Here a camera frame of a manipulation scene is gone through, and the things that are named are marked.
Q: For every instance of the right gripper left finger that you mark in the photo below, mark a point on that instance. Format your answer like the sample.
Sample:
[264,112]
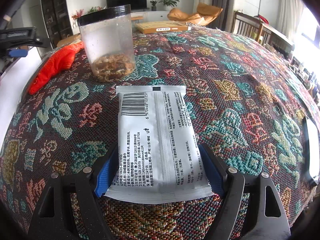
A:
[105,169]

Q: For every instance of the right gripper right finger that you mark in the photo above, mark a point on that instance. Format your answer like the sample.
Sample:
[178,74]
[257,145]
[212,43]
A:
[215,170]

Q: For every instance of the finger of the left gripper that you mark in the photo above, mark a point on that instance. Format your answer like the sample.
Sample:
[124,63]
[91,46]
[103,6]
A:
[17,53]

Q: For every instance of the white wet wipes packet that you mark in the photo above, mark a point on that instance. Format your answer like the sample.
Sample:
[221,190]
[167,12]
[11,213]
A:
[159,159]

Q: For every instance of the white cardboard storage box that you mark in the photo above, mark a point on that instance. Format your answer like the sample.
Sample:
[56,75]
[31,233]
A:
[14,82]

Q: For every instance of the orange red fabric pouch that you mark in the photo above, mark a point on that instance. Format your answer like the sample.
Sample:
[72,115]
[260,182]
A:
[60,61]

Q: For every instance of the brown cardboard box on floor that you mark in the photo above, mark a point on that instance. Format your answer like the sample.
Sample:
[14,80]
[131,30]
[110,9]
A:
[68,40]

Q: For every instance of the dark tall bookcase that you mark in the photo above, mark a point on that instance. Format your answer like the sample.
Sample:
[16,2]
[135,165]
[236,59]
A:
[56,19]

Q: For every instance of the colourful woven tablecloth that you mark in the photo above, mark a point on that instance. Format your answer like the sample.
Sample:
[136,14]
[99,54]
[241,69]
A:
[243,102]

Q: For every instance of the clear jar black lid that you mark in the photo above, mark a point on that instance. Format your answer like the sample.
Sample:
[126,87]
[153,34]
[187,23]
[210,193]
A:
[107,38]

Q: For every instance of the flat yellow cardboard box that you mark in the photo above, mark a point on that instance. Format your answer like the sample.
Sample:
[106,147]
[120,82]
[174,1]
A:
[161,26]

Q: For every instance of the wooden chair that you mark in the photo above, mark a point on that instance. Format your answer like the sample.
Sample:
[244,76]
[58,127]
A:
[260,31]

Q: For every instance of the white tv cabinet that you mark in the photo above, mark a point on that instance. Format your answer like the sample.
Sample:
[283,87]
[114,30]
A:
[149,16]

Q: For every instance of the green potted plant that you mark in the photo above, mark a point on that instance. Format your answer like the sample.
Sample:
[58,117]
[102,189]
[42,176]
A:
[169,4]

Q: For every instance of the orange lounge chair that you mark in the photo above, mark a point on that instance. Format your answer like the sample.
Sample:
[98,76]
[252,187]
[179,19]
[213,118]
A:
[204,15]

